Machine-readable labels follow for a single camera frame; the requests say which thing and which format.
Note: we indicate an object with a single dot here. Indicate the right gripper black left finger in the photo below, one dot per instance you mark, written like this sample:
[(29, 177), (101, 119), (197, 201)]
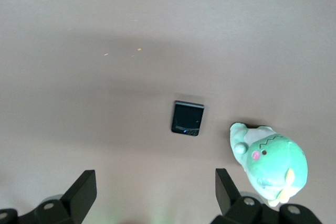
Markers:
[(78, 195)]

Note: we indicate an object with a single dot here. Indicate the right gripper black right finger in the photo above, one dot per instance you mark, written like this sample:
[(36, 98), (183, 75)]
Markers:
[(227, 197)]

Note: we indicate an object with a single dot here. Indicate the black phone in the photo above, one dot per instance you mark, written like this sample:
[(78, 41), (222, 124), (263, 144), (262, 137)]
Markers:
[(187, 116)]

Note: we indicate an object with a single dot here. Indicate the green dinosaur plush toy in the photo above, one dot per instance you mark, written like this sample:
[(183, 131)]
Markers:
[(273, 161)]

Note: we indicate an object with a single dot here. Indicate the brown table cover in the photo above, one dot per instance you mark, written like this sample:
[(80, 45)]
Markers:
[(105, 103)]

